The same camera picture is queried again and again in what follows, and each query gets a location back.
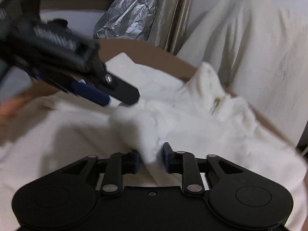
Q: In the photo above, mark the person's left hand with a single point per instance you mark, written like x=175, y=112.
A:
x=10, y=110

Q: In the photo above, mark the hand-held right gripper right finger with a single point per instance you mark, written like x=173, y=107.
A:
x=166, y=156

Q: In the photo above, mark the white hanging robe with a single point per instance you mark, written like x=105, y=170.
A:
x=252, y=53

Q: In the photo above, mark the beige curtain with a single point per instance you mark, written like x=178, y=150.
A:
x=173, y=9

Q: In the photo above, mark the white long-sleeve shirt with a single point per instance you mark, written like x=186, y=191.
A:
x=192, y=125

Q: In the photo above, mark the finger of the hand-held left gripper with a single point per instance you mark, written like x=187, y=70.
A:
x=93, y=93
x=125, y=93

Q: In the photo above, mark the silver plastic bag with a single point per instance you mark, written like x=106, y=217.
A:
x=127, y=9

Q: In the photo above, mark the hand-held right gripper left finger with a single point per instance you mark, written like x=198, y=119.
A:
x=136, y=166

